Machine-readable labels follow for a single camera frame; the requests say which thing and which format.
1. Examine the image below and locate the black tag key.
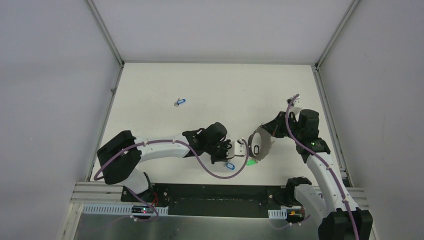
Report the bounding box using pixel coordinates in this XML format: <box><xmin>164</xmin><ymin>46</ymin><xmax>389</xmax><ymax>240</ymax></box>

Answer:
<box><xmin>250</xmin><ymin>144</ymin><xmax>260</xmax><ymax>157</ymax></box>

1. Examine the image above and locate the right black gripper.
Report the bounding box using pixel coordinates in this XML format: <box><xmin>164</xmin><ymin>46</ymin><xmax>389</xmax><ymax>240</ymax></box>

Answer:
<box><xmin>261</xmin><ymin>111</ymin><xmax>303</xmax><ymax>141</ymax></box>

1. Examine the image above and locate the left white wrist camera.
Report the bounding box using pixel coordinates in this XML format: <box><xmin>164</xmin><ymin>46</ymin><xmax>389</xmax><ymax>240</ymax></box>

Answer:
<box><xmin>227</xmin><ymin>139</ymin><xmax>247</xmax><ymax>158</ymax></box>

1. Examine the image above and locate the controller board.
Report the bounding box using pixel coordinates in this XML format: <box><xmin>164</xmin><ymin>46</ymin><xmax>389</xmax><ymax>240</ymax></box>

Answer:
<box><xmin>131</xmin><ymin>205</ymin><xmax>154</xmax><ymax>214</ymax></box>
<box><xmin>286</xmin><ymin>209</ymin><xmax>305</xmax><ymax>221</ymax></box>

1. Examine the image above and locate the blue tag key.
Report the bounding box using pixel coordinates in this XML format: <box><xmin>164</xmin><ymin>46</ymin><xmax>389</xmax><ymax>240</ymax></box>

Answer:
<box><xmin>174</xmin><ymin>98</ymin><xmax>186</xmax><ymax>107</ymax></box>
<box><xmin>225</xmin><ymin>162</ymin><xmax>236</xmax><ymax>171</ymax></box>

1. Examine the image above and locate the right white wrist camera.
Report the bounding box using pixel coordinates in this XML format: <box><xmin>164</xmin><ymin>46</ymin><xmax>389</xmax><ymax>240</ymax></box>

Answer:
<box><xmin>286</xmin><ymin>96</ymin><xmax>303</xmax><ymax>118</ymax></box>

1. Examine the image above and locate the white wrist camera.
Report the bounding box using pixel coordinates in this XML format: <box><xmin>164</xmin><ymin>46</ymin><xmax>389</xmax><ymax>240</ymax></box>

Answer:
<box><xmin>227</xmin><ymin>139</ymin><xmax>247</xmax><ymax>158</ymax></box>
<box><xmin>286</xmin><ymin>96</ymin><xmax>303</xmax><ymax>118</ymax></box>

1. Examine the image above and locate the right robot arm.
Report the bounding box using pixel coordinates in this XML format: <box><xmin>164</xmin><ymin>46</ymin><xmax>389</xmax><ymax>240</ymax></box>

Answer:
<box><xmin>259</xmin><ymin>109</ymin><xmax>373</xmax><ymax>240</ymax></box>

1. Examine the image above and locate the aluminium frame rail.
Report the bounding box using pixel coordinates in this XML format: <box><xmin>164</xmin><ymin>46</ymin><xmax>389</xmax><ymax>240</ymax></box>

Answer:
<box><xmin>58</xmin><ymin>181</ymin><xmax>369</xmax><ymax>240</ymax></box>

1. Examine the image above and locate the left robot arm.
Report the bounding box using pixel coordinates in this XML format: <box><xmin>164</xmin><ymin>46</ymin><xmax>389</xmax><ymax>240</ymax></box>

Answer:
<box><xmin>93</xmin><ymin>122</ymin><xmax>233</xmax><ymax>203</ymax></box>

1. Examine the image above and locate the left controller board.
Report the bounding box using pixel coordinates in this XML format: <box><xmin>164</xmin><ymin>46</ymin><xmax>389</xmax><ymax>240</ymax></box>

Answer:
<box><xmin>131</xmin><ymin>205</ymin><xmax>154</xmax><ymax>214</ymax></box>

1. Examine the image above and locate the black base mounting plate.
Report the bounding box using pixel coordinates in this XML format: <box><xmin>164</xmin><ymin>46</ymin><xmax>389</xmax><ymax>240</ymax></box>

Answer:
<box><xmin>139</xmin><ymin>183</ymin><xmax>301</xmax><ymax>218</ymax></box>

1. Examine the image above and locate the green tag key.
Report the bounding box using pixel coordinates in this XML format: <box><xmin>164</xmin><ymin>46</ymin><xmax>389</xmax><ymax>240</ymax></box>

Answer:
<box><xmin>246</xmin><ymin>159</ymin><xmax>257</xmax><ymax>166</ymax></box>

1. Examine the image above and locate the right controller board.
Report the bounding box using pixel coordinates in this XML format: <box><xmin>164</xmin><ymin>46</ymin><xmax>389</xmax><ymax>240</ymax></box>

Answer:
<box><xmin>286</xmin><ymin>209</ymin><xmax>305</xmax><ymax>221</ymax></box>

